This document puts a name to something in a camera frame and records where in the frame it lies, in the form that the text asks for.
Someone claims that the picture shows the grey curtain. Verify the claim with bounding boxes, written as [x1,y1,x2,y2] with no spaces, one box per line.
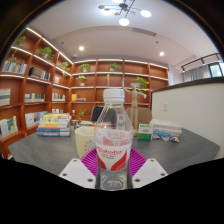
[182,64,213,83]

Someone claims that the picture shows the stack of white books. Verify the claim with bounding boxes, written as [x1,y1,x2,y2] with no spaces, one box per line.
[149,118,183,138]

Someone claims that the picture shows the black track light rail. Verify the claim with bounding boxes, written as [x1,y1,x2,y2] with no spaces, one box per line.
[180,52,223,72]

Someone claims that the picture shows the branched ceiling lamp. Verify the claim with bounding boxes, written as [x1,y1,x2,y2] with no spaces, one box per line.
[97,0,153,27]

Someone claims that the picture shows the wooden shelf unit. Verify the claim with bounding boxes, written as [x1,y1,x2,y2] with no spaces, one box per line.
[0,26,171,160]

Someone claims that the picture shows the tan chair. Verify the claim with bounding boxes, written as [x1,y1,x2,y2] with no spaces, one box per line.
[125,107,153,129]

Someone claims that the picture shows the dark chair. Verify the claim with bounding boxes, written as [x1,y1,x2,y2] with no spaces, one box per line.
[90,105,108,123]

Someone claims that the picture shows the cream mug with red drawing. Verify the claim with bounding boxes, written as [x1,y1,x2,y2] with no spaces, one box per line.
[74,126,98,159]

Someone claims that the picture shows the white partition with dark top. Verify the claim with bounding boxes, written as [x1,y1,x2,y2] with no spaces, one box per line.
[150,77,224,160]

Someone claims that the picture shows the clear plastic water bottle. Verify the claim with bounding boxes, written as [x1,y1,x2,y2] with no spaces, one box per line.
[94,88,134,192]

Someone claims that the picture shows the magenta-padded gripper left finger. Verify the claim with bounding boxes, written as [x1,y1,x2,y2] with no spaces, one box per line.
[58,147,101,190]

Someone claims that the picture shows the window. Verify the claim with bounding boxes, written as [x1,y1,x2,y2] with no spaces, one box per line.
[209,61,224,79]

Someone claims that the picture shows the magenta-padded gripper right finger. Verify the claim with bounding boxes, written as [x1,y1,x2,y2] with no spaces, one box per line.
[128,147,169,190]

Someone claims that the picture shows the recessed ceiling lights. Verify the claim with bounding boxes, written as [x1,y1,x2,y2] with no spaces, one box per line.
[78,45,166,57]

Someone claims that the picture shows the stack of colourful books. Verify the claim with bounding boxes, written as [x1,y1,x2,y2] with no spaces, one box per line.
[36,113,72,138]

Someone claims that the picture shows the small blue and white item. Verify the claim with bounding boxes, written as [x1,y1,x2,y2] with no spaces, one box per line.
[151,133,180,144]

